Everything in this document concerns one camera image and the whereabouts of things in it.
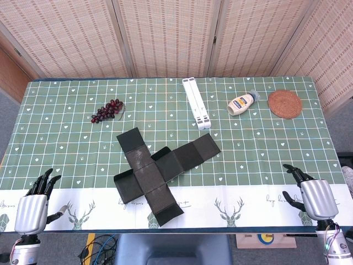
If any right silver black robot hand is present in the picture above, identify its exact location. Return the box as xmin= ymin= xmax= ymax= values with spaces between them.
xmin=281 ymin=163 xmax=339 ymax=221

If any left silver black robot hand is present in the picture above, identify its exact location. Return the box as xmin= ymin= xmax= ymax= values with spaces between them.
xmin=14 ymin=168 xmax=69 ymax=235

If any black cardboard box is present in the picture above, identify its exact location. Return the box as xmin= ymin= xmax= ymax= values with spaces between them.
xmin=113 ymin=127 xmax=222 ymax=227

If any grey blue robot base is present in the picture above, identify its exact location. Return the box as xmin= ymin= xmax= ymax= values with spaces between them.
xmin=114 ymin=234 xmax=234 ymax=265

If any grey white shoe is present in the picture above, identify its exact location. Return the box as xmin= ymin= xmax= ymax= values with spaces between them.
xmin=341 ymin=165 xmax=353 ymax=194

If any round brown woven coaster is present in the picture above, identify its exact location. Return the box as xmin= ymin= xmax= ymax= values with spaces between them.
xmin=268 ymin=89 xmax=303 ymax=120

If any cream mayonnaise squeeze bottle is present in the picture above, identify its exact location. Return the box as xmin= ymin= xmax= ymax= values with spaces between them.
xmin=227 ymin=90 xmax=261 ymax=117

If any dark red grape bunch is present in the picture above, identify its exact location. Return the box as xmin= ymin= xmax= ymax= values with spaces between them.
xmin=90 ymin=98 xmax=125 ymax=124

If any brown wooden door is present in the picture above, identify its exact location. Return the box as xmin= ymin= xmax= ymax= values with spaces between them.
xmin=0 ymin=46 xmax=33 ymax=103

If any white folding stand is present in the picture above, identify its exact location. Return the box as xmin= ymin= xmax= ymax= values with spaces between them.
xmin=182 ymin=77 xmax=212 ymax=131

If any bamboo folding screen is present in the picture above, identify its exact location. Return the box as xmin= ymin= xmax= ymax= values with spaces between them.
xmin=0 ymin=0 xmax=353 ymax=116

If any black floor cable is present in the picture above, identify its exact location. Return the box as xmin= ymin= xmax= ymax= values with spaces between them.
xmin=79 ymin=234 xmax=116 ymax=265

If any blue floor cable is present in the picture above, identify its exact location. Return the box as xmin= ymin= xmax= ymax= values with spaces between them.
xmin=95 ymin=234 xmax=118 ymax=265

